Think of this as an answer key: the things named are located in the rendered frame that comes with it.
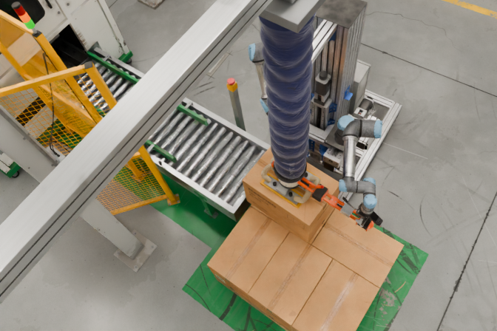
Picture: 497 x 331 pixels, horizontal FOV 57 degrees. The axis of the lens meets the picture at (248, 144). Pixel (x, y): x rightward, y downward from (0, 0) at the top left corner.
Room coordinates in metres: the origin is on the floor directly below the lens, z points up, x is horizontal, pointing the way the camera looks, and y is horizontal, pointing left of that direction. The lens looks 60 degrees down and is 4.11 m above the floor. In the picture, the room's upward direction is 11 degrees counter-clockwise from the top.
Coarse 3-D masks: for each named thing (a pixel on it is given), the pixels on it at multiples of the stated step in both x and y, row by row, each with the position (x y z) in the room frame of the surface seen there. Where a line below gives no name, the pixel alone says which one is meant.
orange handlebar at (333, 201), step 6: (306, 180) 1.28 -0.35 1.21; (306, 186) 1.24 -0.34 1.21; (324, 198) 1.13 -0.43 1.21; (336, 198) 1.11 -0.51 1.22; (330, 204) 1.08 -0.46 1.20; (336, 204) 1.07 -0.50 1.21; (342, 204) 1.06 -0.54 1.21; (354, 210) 1.00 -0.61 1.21; (354, 216) 0.96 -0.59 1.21; (372, 222) 0.90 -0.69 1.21
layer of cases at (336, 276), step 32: (256, 224) 1.28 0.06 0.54; (352, 224) 1.12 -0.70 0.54; (224, 256) 1.07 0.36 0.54; (256, 256) 1.02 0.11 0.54; (288, 256) 0.96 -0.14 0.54; (320, 256) 0.92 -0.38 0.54; (352, 256) 0.87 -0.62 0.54; (384, 256) 0.82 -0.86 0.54; (256, 288) 0.77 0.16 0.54; (288, 288) 0.73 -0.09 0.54; (320, 288) 0.68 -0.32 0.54; (352, 288) 0.64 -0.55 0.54; (288, 320) 0.50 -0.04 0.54; (320, 320) 0.46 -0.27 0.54; (352, 320) 0.42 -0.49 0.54
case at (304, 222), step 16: (256, 176) 1.45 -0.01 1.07; (320, 176) 1.35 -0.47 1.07; (256, 192) 1.35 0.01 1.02; (272, 192) 1.30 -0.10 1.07; (304, 192) 1.25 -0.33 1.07; (336, 192) 1.23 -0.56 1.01; (272, 208) 1.24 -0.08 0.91; (288, 208) 1.16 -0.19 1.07; (304, 208) 1.13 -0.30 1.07; (320, 208) 1.11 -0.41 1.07; (288, 224) 1.13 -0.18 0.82; (304, 224) 1.03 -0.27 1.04; (320, 224) 1.11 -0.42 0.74; (304, 240) 1.03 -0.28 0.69
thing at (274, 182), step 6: (270, 174) 1.44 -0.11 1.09; (264, 180) 1.40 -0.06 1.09; (276, 180) 1.38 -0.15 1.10; (270, 186) 1.34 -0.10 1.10; (276, 186) 1.33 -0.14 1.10; (276, 192) 1.29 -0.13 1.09; (288, 192) 1.27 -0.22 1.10; (294, 192) 1.26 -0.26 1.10; (282, 198) 1.24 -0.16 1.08; (288, 198) 1.22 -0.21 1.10; (294, 204) 1.17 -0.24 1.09; (300, 204) 1.16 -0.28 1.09
